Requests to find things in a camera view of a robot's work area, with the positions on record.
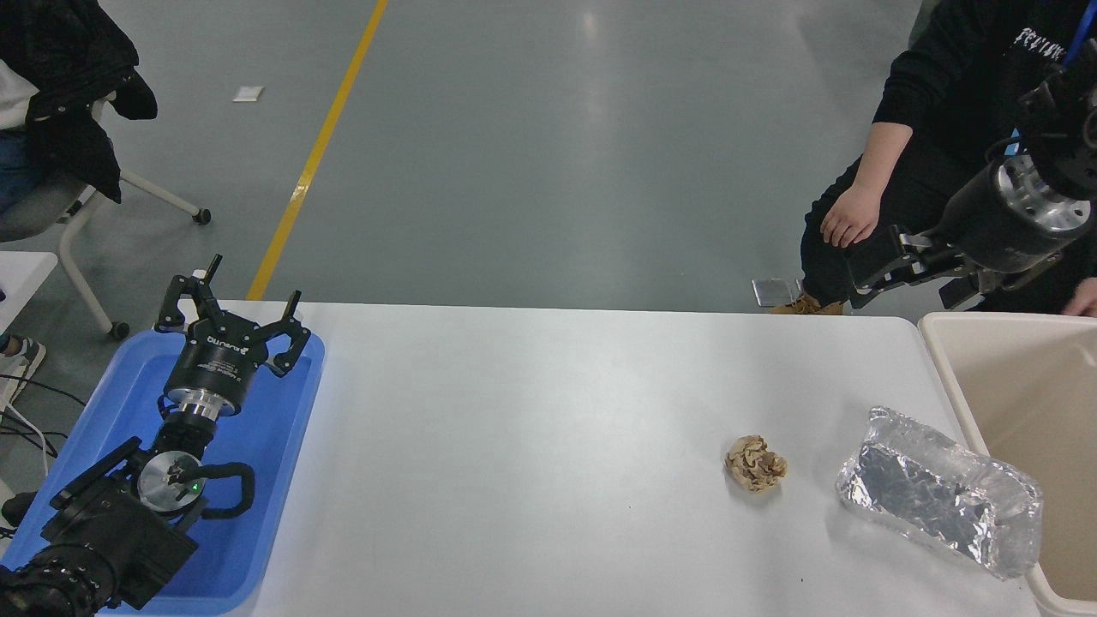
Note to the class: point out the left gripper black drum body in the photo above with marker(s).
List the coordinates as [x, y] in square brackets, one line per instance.
[214, 364]

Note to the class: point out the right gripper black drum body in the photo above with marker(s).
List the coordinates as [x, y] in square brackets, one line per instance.
[986, 227]

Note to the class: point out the foil tray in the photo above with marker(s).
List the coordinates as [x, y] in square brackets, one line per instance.
[934, 493]

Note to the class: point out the person's forearm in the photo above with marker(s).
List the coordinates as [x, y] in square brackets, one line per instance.
[883, 158]

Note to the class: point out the metal floor plate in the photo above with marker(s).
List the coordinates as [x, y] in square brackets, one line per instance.
[774, 292]

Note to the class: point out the person's hand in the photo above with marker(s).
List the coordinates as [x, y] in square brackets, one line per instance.
[1085, 300]
[850, 218]

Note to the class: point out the standing person's shoe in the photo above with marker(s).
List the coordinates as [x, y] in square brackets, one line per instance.
[810, 306]

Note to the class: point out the blue plastic tray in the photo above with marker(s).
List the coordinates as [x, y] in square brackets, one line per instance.
[257, 463]

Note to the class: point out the large pale bin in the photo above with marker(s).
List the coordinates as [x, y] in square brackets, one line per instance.
[1037, 411]

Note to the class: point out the standing person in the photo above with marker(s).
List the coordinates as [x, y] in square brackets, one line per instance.
[951, 86]

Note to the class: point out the small white table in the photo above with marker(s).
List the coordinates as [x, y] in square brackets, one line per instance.
[21, 287]

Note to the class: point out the seated person's shoe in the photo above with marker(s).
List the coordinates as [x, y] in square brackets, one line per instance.
[21, 356]

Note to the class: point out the grey chair with white legs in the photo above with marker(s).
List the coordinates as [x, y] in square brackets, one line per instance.
[34, 210]

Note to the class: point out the small black floor object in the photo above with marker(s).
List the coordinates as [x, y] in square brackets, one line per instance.
[19, 510]

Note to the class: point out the crumpled tan paper ball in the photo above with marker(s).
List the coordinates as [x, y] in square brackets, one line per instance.
[756, 464]

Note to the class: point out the seated person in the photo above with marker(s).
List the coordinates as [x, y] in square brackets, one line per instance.
[60, 51]

